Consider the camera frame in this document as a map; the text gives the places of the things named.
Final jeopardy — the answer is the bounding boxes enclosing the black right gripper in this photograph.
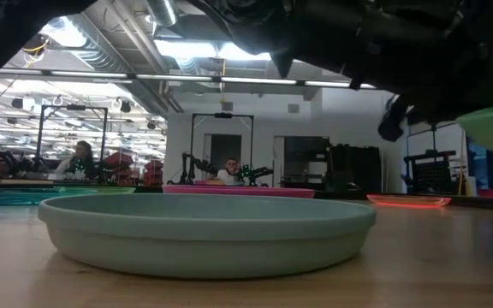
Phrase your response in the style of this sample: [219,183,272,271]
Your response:
[377,42,493,143]

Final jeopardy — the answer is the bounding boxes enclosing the orange translucent plate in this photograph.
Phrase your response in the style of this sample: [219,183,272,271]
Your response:
[365,193,453,210]

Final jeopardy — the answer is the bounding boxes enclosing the pink plastic plate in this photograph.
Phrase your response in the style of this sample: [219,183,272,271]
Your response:
[162,184,316,199]

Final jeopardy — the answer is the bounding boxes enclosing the pale sage green plate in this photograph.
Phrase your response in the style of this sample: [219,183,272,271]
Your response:
[37,192,377,280]

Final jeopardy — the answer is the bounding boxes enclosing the red bin stack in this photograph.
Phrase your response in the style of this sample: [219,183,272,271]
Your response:
[103,151,135,183]
[143,158,165,186]

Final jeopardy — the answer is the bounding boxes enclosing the black storage cabinets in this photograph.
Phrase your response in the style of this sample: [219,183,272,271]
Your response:
[330,144,383,193]

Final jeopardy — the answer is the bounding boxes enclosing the black perforated stand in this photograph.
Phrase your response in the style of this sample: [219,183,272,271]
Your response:
[403,149,458,194]

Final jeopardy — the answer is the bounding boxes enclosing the black shelving unit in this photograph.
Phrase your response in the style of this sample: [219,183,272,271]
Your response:
[282,135,331,190]

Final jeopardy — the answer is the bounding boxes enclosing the person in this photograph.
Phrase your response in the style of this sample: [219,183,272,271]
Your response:
[56,139,98,181]
[215,157,242,186]

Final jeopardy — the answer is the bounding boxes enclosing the long LED light bar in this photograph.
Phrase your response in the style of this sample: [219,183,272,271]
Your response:
[0,69,377,90]

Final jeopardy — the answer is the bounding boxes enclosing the light green translucent plate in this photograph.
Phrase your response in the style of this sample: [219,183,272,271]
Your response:
[53,185,137,196]

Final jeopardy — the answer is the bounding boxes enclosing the teal translucent plate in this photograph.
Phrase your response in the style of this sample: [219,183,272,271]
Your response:
[0,187,100,206]

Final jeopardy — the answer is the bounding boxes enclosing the black robot station frame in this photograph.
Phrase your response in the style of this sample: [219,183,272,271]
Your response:
[36,104,109,172]
[190,112,255,187]

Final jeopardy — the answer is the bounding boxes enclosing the silver spiral ceiling duct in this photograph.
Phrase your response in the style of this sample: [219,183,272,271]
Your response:
[68,15,169,115]

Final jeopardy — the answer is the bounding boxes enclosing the yellow ceiling cable reel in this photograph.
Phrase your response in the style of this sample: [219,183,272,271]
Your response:
[21,33,51,56]

